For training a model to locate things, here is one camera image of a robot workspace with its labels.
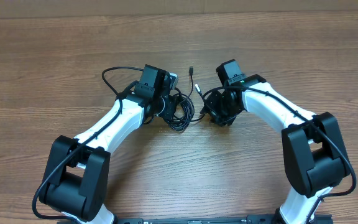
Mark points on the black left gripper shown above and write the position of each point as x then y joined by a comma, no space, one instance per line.
171,107

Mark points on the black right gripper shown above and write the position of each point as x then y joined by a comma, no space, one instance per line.
217,109

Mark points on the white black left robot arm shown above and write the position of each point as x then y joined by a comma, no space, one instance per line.
75,180

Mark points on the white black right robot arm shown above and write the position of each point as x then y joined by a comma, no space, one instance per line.
315,157

